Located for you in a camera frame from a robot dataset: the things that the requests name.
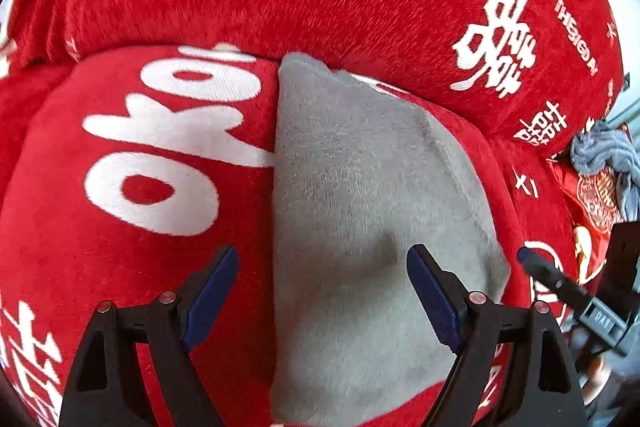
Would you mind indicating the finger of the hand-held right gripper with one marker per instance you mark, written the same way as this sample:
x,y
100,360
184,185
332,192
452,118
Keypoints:
x,y
542,268

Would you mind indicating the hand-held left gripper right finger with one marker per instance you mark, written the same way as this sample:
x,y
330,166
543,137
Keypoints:
x,y
433,303

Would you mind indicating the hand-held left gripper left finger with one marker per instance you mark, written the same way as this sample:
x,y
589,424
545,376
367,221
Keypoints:
x,y
210,298

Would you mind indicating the grey small garment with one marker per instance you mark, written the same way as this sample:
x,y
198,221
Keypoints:
x,y
360,187

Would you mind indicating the red printed bag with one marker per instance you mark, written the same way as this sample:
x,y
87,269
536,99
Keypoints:
x,y
592,203

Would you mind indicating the blue-grey crumpled cloth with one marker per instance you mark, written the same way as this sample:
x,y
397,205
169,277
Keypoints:
x,y
600,147

